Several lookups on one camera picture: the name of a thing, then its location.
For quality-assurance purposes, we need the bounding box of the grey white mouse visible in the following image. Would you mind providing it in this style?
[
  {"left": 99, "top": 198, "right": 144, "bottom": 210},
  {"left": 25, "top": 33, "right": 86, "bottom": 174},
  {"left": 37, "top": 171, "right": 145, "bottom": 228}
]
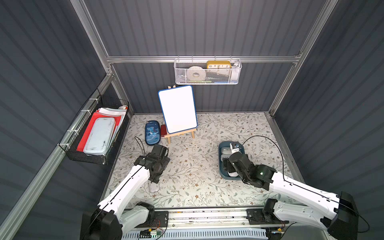
[{"left": 221, "top": 147, "right": 232, "bottom": 155}]

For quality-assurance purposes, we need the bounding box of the teal storage box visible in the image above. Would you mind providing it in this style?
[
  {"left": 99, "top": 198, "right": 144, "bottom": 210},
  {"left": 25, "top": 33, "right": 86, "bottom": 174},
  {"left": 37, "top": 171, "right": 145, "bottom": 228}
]
[{"left": 219, "top": 141, "right": 248, "bottom": 181}]

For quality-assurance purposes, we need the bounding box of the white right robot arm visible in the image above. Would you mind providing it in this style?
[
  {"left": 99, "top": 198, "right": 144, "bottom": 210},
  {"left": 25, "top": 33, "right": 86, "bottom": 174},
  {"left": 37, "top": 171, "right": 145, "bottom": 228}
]
[{"left": 223, "top": 152, "right": 359, "bottom": 240}]

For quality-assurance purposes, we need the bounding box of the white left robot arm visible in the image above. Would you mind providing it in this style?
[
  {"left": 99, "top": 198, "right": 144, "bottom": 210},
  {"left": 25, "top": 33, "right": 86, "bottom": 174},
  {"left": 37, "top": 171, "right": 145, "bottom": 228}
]
[{"left": 80, "top": 145, "right": 170, "bottom": 240}]

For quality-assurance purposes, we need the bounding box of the wooden easel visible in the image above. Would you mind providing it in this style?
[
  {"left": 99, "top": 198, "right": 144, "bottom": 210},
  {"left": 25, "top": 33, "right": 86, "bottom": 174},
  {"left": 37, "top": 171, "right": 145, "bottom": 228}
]
[{"left": 164, "top": 85, "right": 198, "bottom": 145}]

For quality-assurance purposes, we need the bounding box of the red wallet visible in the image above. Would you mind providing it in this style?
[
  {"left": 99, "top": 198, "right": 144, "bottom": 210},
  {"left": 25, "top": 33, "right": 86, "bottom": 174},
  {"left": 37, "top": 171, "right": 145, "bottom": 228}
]
[{"left": 161, "top": 124, "right": 168, "bottom": 137}]

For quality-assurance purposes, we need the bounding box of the blue pencil case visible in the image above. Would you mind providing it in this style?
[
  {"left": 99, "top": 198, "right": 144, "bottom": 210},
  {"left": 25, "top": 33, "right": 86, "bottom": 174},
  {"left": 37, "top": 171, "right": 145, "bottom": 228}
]
[{"left": 145, "top": 121, "right": 161, "bottom": 146}]

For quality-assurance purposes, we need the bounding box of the white flat case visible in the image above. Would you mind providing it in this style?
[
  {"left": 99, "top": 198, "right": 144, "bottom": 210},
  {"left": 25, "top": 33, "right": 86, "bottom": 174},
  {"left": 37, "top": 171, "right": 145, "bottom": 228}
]
[{"left": 83, "top": 117, "right": 116, "bottom": 156}]

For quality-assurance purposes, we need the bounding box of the red folder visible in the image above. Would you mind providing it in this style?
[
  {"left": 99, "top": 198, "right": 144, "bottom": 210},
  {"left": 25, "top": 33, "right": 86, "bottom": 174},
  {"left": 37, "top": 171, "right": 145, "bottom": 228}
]
[{"left": 76, "top": 108, "right": 125, "bottom": 153}]

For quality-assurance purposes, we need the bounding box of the white tape roll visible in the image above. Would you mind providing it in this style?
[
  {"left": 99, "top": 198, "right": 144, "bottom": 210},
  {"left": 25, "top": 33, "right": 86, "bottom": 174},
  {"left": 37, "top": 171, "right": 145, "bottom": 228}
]
[{"left": 186, "top": 66, "right": 206, "bottom": 81}]

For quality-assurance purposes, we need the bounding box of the yellow clock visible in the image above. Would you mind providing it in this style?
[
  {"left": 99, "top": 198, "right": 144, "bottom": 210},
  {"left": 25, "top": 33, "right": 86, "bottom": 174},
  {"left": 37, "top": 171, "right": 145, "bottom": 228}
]
[{"left": 207, "top": 60, "right": 232, "bottom": 69}]

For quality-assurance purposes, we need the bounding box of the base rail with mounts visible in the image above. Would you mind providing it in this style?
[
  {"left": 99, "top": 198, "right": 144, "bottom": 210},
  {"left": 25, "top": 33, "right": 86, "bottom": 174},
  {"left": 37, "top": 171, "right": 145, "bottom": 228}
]
[{"left": 122, "top": 206, "right": 293, "bottom": 240}]

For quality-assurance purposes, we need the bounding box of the white board with blue frame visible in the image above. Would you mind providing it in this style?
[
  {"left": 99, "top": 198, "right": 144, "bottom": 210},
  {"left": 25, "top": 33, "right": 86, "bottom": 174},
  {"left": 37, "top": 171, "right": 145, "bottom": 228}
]
[{"left": 157, "top": 84, "right": 199, "bottom": 135}]

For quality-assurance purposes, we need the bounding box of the black wire side basket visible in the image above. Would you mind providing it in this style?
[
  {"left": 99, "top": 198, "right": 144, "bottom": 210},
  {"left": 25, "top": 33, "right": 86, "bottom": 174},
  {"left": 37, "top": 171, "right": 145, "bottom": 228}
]
[{"left": 59, "top": 91, "right": 129, "bottom": 165}]

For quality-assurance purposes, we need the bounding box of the white wire wall basket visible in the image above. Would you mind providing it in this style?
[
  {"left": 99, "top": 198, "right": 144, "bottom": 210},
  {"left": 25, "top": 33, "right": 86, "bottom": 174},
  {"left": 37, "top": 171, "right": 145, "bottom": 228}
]
[{"left": 174, "top": 58, "right": 243, "bottom": 85}]

